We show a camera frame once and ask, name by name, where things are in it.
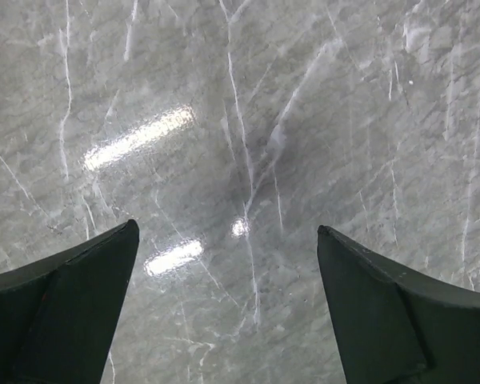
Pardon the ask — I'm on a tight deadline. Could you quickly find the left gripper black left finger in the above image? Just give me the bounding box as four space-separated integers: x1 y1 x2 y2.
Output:
0 219 139 383

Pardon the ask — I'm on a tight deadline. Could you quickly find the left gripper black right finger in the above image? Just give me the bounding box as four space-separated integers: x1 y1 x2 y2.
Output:
317 226 480 383

